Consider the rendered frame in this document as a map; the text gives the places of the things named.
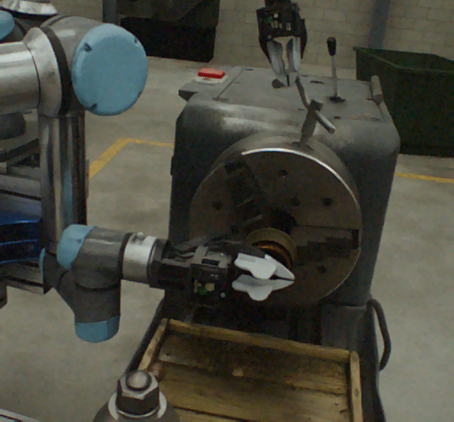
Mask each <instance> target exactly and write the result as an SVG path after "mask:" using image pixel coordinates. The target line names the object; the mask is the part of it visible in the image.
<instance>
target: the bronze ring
mask: <svg viewBox="0 0 454 422"><path fill-rule="evenodd" d="M244 242H247V243H249V244H251V245H253V246H254V247H255V248H257V249H259V250H261V251H263V252H264V253H266V254H267V255H268V256H270V257H272V258H273V259H276V261H277V262H279V263H280V264H282V265H283V266H284V267H285V268H287V269H289V270H290V271H291V272H292V270H293V267H294V265H295V263H296V258H297V251H296V247H295V243H294V242H293V240H292V239H291V238H290V237H289V236H288V235H286V234H285V233H284V232H283V231H281V230H278V229H275V228H261V229H258V230H255V231H253V232H251V234H250V235H249V236H247V237H246V238H245V240H244Z"/></svg>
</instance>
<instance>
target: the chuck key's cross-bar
mask: <svg viewBox="0 0 454 422"><path fill-rule="evenodd" d="M295 83H296V86H297V89H298V91H299V94H300V97H301V99H302V103H303V104H304V106H305V107H306V108H307V110H308V109H309V104H310V102H309V99H308V96H307V93H306V90H305V89H304V85H303V82H301V78H300V76H299V72H298V75H297V77H296V79H295ZM312 116H313V117H314V118H316V119H317V120H318V121H319V122H320V123H321V124H322V125H323V127H324V129H325V130H326V131H327V132H329V133H330V134H334V133H335V132H336V128H335V127H334V126H333V125H332V124H331V123H330V122H329V121H328V120H327V119H326V118H325V117H324V116H323V115H322V114H321V113H320V112H319V111H318V110H314V111H312Z"/></svg>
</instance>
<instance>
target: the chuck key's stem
mask: <svg viewBox="0 0 454 422"><path fill-rule="evenodd" d="M323 104H324V102H323V101H321V99H319V98H312V99H311V101H310V104H309V109H308V111H307V115H306V118H305V121H304V123H303V125H302V128H301V133H302V136H301V138H300V141H299V144H298V146H299V147H300V148H305V149H307V148H306V146H307V143H308V140H309V137H310V136H312V134H313V132H315V131H314V129H316V125H317V119H316V118H314V117H313V116H312V111H314V110H318V111H319V112H320V113H321V110H322V107H323Z"/></svg>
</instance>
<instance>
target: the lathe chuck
mask: <svg viewBox="0 0 454 422"><path fill-rule="evenodd" d="M299 141H300V139H299V138H298V137H290V136H265V137H256V138H252V139H249V140H246V141H244V142H241V144H239V145H235V146H234V147H232V148H231V149H230V150H228V151H227V152H226V153H224V154H222V155H221V157H220V158H219V159H218V160H217V161H216V162H215V163H214V165H213V166H212V167H211V168H210V169H209V171H208V172H207V174H206V176H205V177H204V179H203V180H202V183H201V185H200V187H199V189H197V190H196V192H195V193H194V197H193V199H192V203H191V208H190V212H189V219H188V230H189V238H190V240H191V239H193V238H197V237H200V236H202V235H205V234H207V232H210V231H214V230H220V231H222V232H226V234H228V240H241V241H244V240H245V238H246V237H247V236H246V234H245V232H244V231H243V229H242V224H243V222H242V219H241V217H240V216H239V213H238V211H237V210H235V208H234V206H235V204H237V202H235V200H234V198H233V197H232V196H231V192H230V191H229V189H228V187H227V185H226V184H225V182H224V180H225V178H226V176H227V175H228V172H227V171H226V168H225V166H224V165H225V164H224V163H225V162H226V161H228V160H231V159H233V158H235V157H238V155H240V154H242V157H243V159H244V160H245V162H246V164H247V166H248V167H250V170H251V172H252V174H253V176H254V178H255V180H256V182H257V184H258V185H259V187H260V189H261V191H262V192H263V193H264V196H265V198H266V200H267V201H268V202H269V204H270V208H271V209H275V210H280V211H283V212H285V213H287V214H289V215H290V216H291V217H292V218H293V219H294V220H295V222H296V224H297V225H303V226H316V227H329V228H342V229H355V230H360V231H359V240H358V249H351V252H350V259H347V258H334V257H324V262H306V266H295V265H294V267H293V270H292V274H293V275H294V282H293V283H292V284H290V285H286V287H284V288H281V289H277V290H274V291H271V292H270V294H269V295H268V296H267V298H266V300H265V301H254V300H252V297H251V296H250V294H249V293H248V294H247V295H246V296H245V298H244V300H243V302H246V303H248V304H253V305H255V306H260V307H265V308H274V309H284V308H294V307H299V306H303V305H307V304H310V303H312V302H315V301H317V300H319V299H321V298H323V297H325V296H326V295H328V294H329V293H331V292H333V291H334V290H335V289H336V288H338V286H339V285H340V284H342V283H343V282H344V281H345V280H346V278H347V277H348V276H349V273H350V272H351V270H352V269H353V268H354V266H356V263H357V260H358V257H359V255H360V252H361V247H360V244H361V243H360V242H361V237H362V229H363V219H362V213H361V206H360V199H359V196H358V191H357V188H356V185H355V183H353V180H352V178H351V177H350V175H349V173H348V171H347V170H346V169H345V167H344V166H343V165H342V164H341V163H339V162H338V161H337V160H336V159H335V158H334V157H333V156H332V154H331V153H329V152H328V151H326V150H325V149H323V148H321V147H320V146H318V145H315V144H312V143H310V142H309V141H308V143H307V147H308V148H309V149H310V150H305V149H301V148H298V147H296V146H294V144H299Z"/></svg>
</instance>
